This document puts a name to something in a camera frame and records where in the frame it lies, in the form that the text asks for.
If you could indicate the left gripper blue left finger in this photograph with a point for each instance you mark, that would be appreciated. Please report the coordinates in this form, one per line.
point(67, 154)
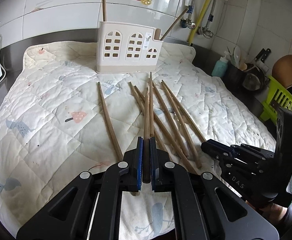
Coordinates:
point(138, 161)

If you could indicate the teal soap bottle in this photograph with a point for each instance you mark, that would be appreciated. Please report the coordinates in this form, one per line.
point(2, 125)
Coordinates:
point(221, 65)

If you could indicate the white quilted mat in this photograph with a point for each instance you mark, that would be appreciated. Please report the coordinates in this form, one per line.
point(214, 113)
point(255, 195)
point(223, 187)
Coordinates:
point(52, 126)

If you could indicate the right metal water valve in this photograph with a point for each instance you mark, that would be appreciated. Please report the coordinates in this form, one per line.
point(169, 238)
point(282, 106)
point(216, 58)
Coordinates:
point(205, 32)

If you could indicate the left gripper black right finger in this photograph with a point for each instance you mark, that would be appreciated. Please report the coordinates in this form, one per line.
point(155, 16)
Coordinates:
point(153, 162)

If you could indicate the red handle water valve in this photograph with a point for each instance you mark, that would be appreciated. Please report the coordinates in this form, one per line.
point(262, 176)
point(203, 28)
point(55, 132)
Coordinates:
point(187, 24)

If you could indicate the green plastic dish rack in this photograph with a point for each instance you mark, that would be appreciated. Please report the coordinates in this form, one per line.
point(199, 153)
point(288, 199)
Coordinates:
point(278, 96)

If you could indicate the white rice spoon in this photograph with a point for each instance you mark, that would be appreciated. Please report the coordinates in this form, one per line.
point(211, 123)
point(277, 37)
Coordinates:
point(235, 58)

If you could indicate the white plastic utensil holder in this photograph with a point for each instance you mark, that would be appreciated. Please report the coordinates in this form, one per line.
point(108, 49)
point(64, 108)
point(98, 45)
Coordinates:
point(127, 48)

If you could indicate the black utensil pot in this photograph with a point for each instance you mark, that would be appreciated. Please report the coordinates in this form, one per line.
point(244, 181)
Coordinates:
point(252, 79)

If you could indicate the wooden chopstick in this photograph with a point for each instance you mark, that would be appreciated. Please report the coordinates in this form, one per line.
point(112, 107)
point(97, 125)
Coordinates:
point(174, 23)
point(151, 106)
point(162, 130)
point(160, 144)
point(146, 152)
point(185, 113)
point(171, 122)
point(109, 126)
point(104, 10)
point(183, 127)

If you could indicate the black handled knife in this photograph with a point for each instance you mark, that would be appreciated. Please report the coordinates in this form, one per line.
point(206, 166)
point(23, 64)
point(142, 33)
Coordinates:
point(262, 55)

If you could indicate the yellow gas pipe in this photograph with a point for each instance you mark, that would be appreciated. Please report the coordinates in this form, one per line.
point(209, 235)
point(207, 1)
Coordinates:
point(198, 21)

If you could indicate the brown bowl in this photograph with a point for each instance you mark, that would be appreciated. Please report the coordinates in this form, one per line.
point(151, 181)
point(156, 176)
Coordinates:
point(282, 72)

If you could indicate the person's right hand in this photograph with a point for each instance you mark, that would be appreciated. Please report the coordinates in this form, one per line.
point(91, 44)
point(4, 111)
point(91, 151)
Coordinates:
point(273, 213)

